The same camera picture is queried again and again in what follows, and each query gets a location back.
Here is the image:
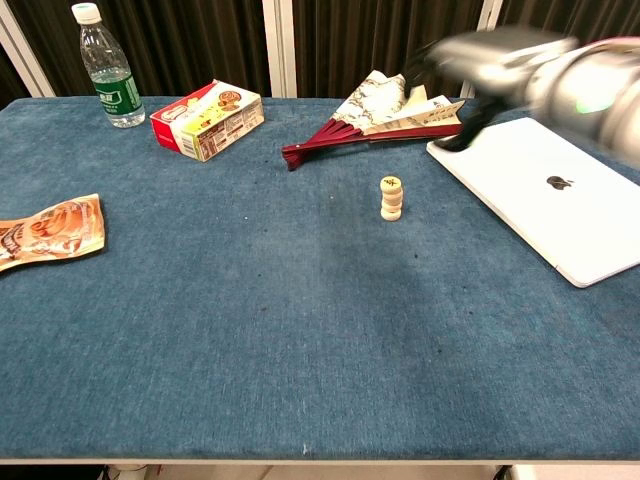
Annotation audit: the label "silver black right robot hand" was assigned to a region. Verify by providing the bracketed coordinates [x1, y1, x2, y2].
[404, 27, 577, 154]

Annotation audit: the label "black curtain panel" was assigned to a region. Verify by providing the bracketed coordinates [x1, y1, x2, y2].
[476, 0, 640, 100]
[5, 0, 272, 99]
[291, 0, 485, 99]
[0, 45, 29, 110]

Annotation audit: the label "red ribbed paper folding fan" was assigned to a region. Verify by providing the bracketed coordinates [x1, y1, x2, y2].
[281, 69, 474, 172]

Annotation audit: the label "white closed laptop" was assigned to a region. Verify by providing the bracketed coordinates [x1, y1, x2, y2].
[425, 117, 640, 290]

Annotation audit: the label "red yellow snack carton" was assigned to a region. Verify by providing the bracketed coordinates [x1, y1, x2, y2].
[149, 78, 266, 163]

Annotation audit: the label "clear plastic water bottle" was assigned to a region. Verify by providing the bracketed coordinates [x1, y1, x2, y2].
[70, 2, 147, 129]

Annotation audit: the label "blue table cloth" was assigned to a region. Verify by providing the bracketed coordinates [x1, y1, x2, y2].
[0, 96, 640, 461]

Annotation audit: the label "orange snack pouch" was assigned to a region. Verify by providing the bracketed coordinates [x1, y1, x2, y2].
[0, 192, 107, 274]

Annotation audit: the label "white slanted frame post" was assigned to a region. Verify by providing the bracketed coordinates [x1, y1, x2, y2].
[459, 0, 504, 99]
[0, 0, 57, 99]

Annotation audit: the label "white vertical frame post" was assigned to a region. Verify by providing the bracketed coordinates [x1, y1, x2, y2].
[261, 0, 299, 99]

